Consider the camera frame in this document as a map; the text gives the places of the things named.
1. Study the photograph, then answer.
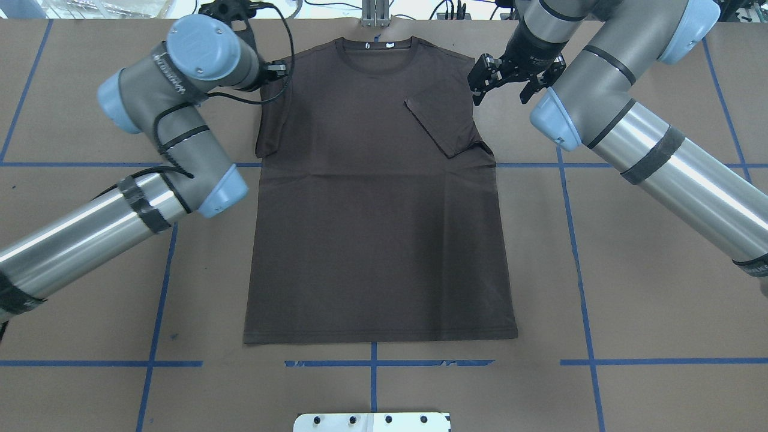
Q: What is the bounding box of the white camera pillar base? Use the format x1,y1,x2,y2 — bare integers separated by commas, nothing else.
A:
293,411,452,431

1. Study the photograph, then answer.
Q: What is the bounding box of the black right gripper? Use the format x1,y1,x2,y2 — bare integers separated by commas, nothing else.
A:
468,53,567,107

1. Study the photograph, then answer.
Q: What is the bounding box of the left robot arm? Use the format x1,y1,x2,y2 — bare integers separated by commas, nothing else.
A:
1,1,292,323

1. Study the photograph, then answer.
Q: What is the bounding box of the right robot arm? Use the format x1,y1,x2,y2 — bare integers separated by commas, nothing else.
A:
468,1,767,293

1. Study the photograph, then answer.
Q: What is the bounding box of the aluminium frame post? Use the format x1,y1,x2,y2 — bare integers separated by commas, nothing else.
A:
360,0,391,28

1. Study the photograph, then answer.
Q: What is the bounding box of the dark brown t-shirt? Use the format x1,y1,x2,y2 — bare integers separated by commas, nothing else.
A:
242,37,518,345

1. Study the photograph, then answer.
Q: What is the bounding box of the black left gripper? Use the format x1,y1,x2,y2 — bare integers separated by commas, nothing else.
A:
198,1,289,82

